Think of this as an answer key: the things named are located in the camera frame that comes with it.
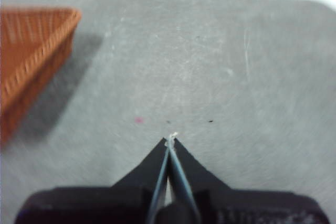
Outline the brown woven wicker basket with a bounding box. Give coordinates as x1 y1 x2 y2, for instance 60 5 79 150
0 7 82 145

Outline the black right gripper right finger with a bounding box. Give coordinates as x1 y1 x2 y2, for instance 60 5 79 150
169 136 232 224

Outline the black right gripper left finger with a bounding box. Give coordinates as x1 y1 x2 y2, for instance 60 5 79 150
112 137 171 224

